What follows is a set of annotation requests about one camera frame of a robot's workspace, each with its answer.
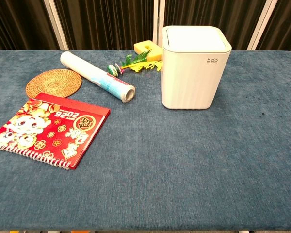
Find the white frame pole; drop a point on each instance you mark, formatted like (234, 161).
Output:
(157, 20)
(55, 24)
(259, 24)

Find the yellow sponge block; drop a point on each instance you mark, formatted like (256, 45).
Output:
(148, 49)

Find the white plastic trash bin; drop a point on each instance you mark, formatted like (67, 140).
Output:
(191, 80)

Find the green yellow feather shuttlecock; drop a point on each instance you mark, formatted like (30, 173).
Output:
(135, 63)

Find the dark pleated curtain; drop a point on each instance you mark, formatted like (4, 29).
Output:
(104, 21)

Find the red spiral-bound calendar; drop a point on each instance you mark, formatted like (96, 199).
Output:
(48, 129)

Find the white plastic wrap roll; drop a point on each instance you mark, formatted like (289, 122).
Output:
(94, 75)

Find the blue fabric tablecloth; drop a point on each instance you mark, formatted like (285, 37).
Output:
(145, 157)

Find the round woven rattan coaster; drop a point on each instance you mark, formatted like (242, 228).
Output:
(53, 83)

